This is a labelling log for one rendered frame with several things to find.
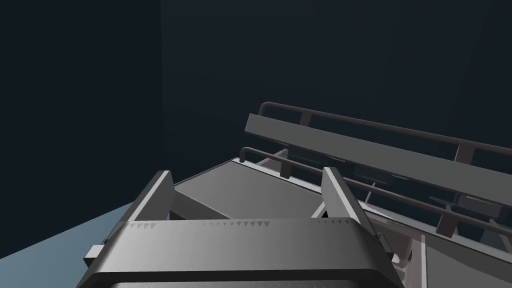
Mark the grey drawer cabinet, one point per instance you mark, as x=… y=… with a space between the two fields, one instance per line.
x=476 y=204

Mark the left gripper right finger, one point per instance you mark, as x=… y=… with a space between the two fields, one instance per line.
x=340 y=200

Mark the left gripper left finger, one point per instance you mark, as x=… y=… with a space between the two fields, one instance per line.
x=154 y=200

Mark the grey narrow drawer front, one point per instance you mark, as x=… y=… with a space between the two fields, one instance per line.
x=360 y=152

